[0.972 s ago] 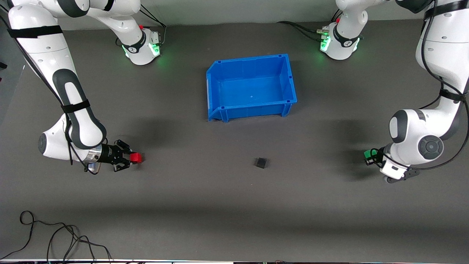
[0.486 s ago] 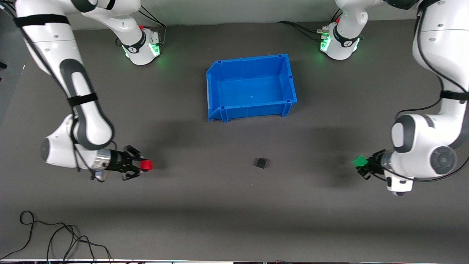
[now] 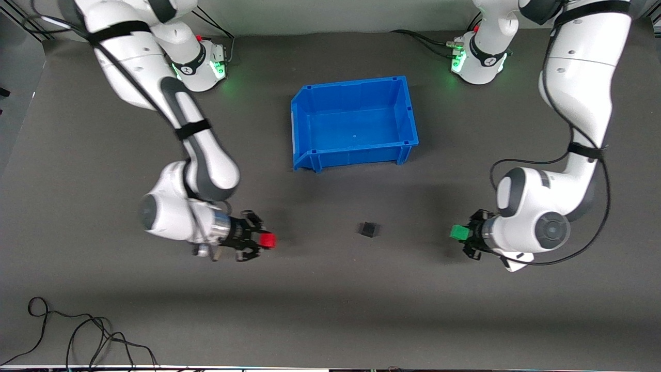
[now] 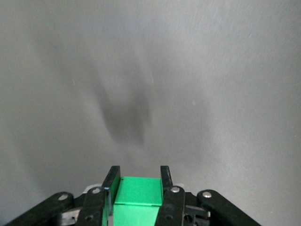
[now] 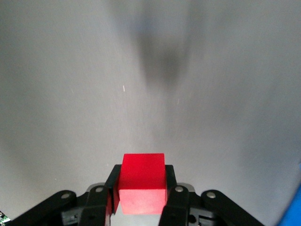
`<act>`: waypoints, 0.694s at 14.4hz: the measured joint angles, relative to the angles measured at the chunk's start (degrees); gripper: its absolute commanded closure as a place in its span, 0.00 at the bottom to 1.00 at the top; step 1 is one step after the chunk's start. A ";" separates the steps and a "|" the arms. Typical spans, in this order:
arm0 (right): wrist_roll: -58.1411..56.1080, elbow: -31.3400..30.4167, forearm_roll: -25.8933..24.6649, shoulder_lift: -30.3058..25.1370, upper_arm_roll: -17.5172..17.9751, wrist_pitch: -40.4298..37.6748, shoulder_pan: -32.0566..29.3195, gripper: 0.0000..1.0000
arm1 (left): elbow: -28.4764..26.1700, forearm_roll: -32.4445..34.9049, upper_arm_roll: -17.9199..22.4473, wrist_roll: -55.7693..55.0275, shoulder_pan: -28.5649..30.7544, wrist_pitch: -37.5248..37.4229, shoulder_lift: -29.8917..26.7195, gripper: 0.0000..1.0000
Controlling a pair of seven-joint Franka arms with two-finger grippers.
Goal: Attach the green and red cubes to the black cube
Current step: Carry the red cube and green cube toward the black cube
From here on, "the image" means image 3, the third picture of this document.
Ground dark grey table mat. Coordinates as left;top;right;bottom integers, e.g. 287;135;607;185
0;23;661;368

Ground blue plastic storage bin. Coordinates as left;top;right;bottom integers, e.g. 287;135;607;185
290;76;419;173

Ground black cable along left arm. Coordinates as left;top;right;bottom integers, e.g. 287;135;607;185
489;0;612;267

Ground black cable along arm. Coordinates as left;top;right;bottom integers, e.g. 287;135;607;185
489;0;612;267
31;0;217;249

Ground black right arm base cables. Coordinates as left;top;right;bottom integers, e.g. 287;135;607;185
194;8;236;65

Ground black arm base cables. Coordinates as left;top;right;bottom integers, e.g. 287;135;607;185
194;8;236;65
390;29;463;56

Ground black cable along right arm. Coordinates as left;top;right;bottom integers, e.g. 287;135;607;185
31;0;217;249

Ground loose thin black cable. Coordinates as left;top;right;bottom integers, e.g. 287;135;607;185
0;297;158;368

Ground black left arm base cables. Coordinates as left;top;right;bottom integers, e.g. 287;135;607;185
390;29;463;56

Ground black frame rail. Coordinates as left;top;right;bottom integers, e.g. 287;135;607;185
13;10;52;42

